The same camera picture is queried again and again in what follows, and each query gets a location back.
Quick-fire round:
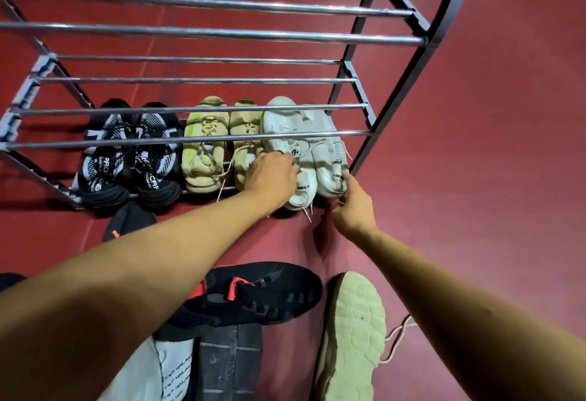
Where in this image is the person's right forearm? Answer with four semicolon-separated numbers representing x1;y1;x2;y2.
353;227;586;401

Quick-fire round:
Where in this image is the person's left hand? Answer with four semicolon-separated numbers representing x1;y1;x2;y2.
242;151;301;214

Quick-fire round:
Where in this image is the white sneaker with black print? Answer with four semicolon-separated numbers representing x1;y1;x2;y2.
98;336;198;401

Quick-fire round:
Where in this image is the beige sneaker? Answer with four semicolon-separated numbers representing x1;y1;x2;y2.
228;99;266;193
181;96;230;195

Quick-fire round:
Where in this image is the metal shoe rack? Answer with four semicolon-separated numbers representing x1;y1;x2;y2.
0;0;479;212

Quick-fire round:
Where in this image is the black sneaker with red tab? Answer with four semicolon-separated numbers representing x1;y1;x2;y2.
102;201;159;244
153;262;324;342

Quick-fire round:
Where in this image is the sneaker with pale green sole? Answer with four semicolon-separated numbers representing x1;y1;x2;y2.
313;271;418;401

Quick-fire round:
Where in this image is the person's right hand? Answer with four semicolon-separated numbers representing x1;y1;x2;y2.
331;171;378;242

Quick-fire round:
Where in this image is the black white patterned sneaker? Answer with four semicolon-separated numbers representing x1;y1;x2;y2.
74;98;136;212
133;102;185;209

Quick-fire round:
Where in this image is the person's left forearm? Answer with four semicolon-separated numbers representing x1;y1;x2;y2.
0;191;276;401

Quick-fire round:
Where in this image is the dark grey shoe sole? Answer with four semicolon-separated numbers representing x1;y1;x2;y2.
194;322;264;401

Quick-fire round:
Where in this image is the white lace-up sneaker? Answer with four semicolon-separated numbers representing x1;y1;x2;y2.
302;104;352;199
262;96;318;212

